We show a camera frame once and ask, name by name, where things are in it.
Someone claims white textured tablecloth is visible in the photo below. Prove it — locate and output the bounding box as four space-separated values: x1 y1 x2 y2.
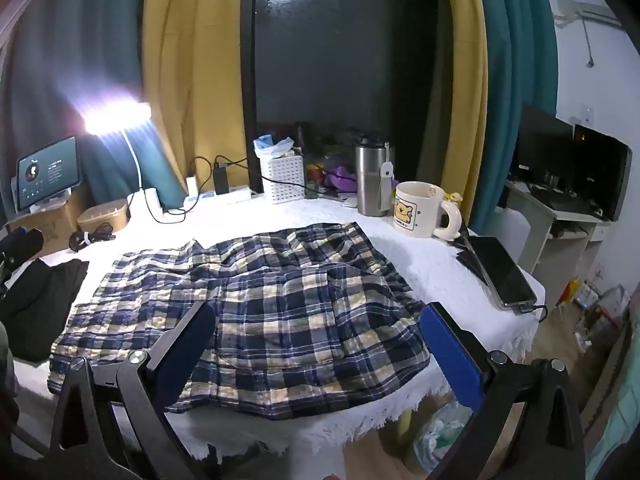
0 192 548 466

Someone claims white power strip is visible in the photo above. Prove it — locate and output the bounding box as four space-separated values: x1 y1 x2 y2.
182 185 252 209

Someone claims grey computer desk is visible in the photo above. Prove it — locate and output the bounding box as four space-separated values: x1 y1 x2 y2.
500 180 613 286

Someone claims white air conditioner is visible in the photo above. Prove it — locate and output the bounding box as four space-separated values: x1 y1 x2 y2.
550 0 621 26

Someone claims blue yellow plaid shirt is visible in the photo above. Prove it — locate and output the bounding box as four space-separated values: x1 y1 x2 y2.
47 221 433 421

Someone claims cardboard box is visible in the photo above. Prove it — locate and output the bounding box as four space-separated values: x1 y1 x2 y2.
5 192 88 256

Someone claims white plastic bag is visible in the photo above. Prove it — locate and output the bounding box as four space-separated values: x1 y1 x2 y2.
415 400 471 461

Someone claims teal curtain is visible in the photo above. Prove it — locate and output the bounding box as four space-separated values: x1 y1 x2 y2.
0 0 186 211
470 0 558 236

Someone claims yellow curtain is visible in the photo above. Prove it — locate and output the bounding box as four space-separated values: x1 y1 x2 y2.
417 0 488 196
142 0 251 196

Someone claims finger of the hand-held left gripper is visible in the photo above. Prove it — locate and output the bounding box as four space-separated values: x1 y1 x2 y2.
0 227 46 293

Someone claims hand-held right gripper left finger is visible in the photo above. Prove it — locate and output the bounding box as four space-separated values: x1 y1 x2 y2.
47 300 218 480

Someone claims stainless steel tumbler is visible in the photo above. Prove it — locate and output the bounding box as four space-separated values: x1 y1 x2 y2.
354 135 397 218

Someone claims white lamp base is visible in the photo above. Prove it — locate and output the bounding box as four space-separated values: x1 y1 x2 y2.
80 100 168 225

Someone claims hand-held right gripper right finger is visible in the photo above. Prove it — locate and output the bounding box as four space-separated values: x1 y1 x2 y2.
419 301 588 480

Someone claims black smartphone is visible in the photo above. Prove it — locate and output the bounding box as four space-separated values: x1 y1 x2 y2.
462 236 538 309

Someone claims coiled black cable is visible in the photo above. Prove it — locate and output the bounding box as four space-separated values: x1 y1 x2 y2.
67 224 117 253

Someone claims black charger cable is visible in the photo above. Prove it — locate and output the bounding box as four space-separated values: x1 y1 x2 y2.
187 156 321 198

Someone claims cream mug with bear print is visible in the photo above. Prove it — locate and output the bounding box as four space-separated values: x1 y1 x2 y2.
391 181 463 240

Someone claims white plastic basket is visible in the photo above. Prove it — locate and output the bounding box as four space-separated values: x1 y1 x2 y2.
258 154 306 204

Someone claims black notebook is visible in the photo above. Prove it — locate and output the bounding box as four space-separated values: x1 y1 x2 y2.
452 220 488 281

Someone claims black power adapter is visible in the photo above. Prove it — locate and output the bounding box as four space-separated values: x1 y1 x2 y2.
212 161 231 195

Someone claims black monitor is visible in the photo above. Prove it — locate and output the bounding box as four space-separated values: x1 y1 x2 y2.
510 101 576 186
570 124 633 222

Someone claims tablet with lit screen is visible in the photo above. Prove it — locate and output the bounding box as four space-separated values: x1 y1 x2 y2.
15 136 83 212

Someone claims tan lidded box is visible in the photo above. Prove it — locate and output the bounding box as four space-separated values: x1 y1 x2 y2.
76 198 132 235

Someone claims dark window pane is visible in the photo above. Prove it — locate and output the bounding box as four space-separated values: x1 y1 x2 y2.
240 0 446 136

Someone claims purple cloth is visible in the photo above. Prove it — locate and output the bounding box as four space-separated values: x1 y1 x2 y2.
324 165 358 191

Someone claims black cloth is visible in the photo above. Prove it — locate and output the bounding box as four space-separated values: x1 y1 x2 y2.
0 259 91 365

